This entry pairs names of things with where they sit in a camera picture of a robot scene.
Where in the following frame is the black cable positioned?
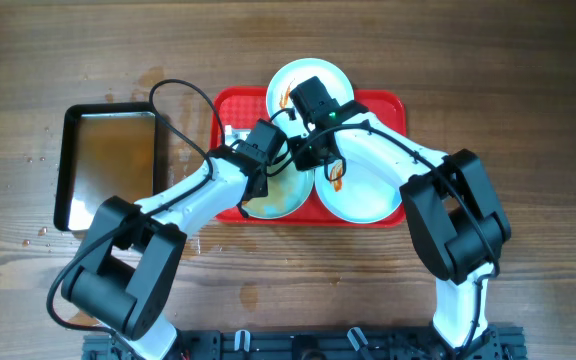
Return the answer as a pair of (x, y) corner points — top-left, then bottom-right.
(46, 78), (227, 334)
(267, 107), (502, 351)

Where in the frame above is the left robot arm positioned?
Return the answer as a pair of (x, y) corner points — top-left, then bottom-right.
(46, 120), (287, 359)

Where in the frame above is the left black cable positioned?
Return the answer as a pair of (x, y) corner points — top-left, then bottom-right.
(46, 78), (227, 334)

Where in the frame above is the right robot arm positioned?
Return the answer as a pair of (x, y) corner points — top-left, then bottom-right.
(289, 76), (511, 359)

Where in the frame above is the right black cable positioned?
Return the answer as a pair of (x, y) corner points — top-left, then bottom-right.
(267, 107), (502, 351)

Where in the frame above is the black metal water pan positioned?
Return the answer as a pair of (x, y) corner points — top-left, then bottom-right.
(53, 102), (157, 231)

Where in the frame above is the white plate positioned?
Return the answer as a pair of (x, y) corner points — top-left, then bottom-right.
(242, 163), (314, 220)
(315, 160), (401, 224)
(266, 58), (355, 138)

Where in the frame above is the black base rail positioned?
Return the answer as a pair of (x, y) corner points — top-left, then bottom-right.
(81, 325), (528, 360)

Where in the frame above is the red plastic tray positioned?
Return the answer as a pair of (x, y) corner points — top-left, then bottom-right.
(214, 86), (406, 228)

